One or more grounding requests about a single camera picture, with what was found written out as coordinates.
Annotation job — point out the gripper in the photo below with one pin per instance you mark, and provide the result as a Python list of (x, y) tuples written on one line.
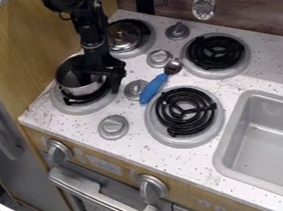
[(97, 67)]

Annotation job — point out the toy sink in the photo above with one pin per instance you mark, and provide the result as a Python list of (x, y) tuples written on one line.
[(272, 144)]

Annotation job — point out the toy stove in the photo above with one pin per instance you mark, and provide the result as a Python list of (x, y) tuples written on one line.
[(175, 72)]

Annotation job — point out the silver pot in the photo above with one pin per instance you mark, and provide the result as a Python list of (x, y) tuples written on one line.
[(71, 83)]

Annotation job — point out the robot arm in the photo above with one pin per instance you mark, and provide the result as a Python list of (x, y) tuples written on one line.
[(89, 21)]

